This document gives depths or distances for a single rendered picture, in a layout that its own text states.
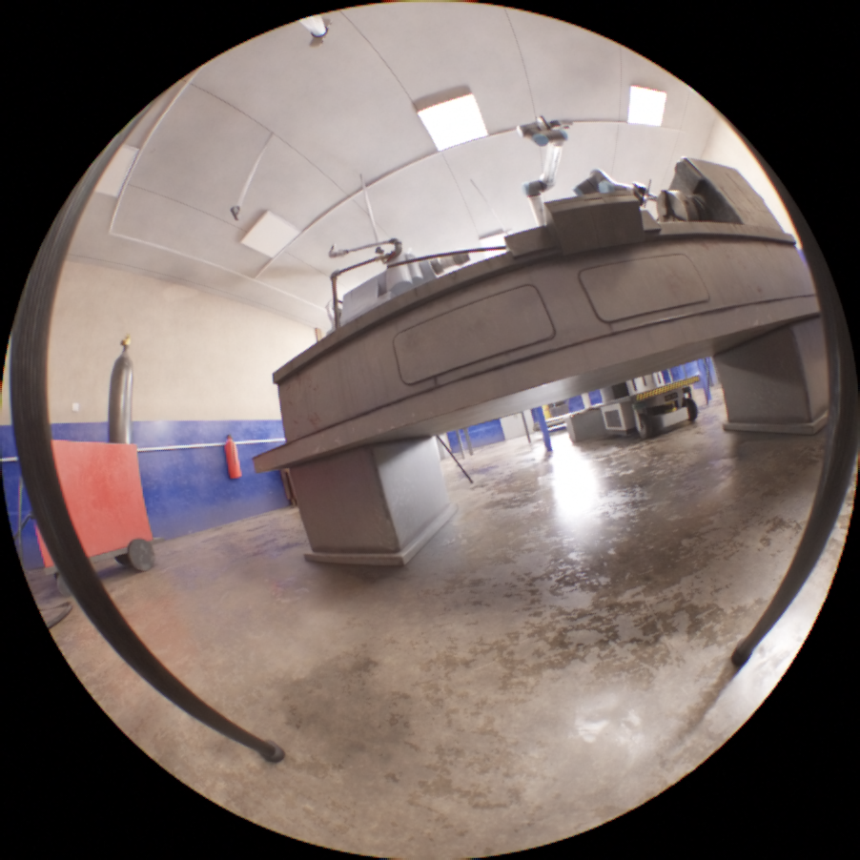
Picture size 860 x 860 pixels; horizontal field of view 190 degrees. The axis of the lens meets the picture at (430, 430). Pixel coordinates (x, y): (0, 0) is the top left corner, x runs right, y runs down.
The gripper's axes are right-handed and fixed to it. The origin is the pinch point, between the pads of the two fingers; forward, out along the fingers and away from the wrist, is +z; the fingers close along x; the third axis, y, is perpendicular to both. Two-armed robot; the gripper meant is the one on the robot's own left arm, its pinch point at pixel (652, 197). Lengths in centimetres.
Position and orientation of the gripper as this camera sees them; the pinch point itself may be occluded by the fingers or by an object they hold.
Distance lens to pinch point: 177.5
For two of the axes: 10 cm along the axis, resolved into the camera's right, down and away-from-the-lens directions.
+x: 2.6, 3.3, 9.1
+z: 9.6, -1.5, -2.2
